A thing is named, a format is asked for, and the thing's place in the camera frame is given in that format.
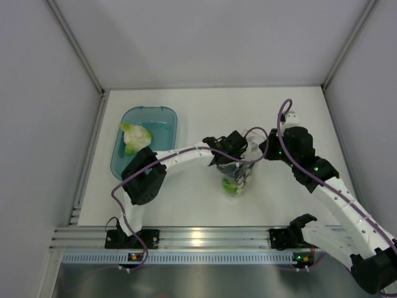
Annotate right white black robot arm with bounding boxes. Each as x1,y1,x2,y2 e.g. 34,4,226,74
259,126,396,294

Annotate green fake fruit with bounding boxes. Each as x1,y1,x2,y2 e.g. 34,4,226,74
221,178,244,196

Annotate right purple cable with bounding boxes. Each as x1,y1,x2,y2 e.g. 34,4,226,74
277,98,397,295

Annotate purple cable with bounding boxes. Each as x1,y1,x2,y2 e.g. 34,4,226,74
110,126,269,249
277,98,397,295

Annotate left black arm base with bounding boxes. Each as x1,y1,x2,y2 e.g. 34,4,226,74
105,229,159,250

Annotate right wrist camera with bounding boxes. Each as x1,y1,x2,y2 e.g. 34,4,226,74
281,111,301,130

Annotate aluminium mounting rail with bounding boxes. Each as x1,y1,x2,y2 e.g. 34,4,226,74
49,226,272,252

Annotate clear zip top bag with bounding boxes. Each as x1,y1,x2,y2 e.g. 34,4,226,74
216,128,267,201

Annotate teal plastic bin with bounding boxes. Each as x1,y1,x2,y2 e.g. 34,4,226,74
110,106,177,180

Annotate grey slotted cable duct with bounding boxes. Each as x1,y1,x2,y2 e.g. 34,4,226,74
62,251,299,265

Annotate fake cauliflower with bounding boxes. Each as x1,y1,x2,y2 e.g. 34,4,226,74
119,123,153,155

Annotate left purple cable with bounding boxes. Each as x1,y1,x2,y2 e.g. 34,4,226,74
110,126,269,249

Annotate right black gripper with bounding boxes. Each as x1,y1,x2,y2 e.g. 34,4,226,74
259,128,298,168

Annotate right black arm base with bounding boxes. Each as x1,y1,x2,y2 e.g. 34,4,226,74
269,228,305,251

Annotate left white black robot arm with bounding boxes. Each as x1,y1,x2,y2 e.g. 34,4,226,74
118,130,248,248

